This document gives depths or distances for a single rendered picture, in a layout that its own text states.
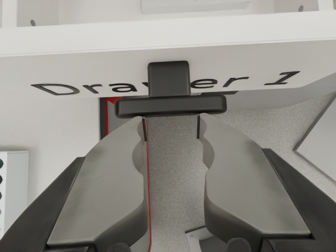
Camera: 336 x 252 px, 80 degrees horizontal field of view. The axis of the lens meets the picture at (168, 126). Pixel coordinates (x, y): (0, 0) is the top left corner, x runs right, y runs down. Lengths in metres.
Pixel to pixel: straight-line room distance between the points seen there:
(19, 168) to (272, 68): 0.31
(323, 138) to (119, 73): 1.16
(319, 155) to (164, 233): 0.85
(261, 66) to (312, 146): 1.06
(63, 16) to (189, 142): 0.87
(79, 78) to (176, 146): 0.89
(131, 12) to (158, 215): 0.97
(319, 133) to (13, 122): 1.20
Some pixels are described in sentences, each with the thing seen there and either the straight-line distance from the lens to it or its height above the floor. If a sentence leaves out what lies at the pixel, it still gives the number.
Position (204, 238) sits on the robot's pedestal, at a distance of 1.13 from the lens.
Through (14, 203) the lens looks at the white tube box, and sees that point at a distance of 0.33.
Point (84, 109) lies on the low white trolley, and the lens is 0.31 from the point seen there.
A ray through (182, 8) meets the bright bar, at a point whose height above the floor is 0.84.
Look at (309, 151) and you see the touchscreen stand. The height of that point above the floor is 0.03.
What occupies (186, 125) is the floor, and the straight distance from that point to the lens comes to 1.05.
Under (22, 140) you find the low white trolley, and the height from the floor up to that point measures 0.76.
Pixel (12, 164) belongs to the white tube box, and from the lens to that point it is 0.32.
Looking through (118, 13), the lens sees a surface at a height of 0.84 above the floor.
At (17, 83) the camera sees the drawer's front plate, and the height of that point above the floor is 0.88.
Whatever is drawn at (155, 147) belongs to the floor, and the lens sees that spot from 1.04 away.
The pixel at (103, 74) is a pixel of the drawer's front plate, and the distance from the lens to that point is 0.17.
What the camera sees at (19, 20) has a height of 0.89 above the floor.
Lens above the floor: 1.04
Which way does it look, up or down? 85 degrees down
